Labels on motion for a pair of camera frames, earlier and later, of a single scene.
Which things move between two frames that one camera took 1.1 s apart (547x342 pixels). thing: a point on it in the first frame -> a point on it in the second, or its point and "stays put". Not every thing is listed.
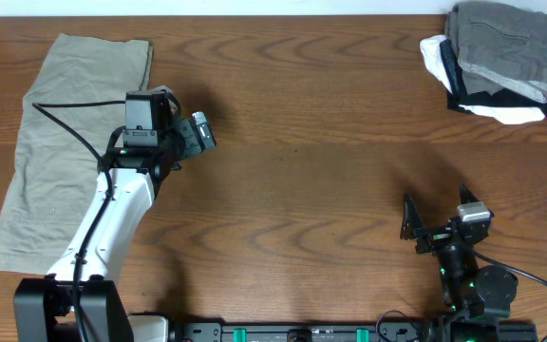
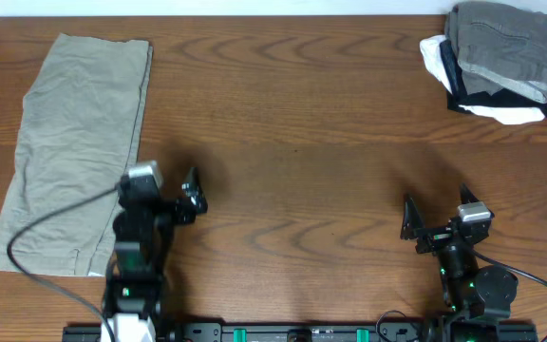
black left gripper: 195,145 -> 196,199
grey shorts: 500,47 stays put
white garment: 431,49 stays put
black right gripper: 413,227 stays put
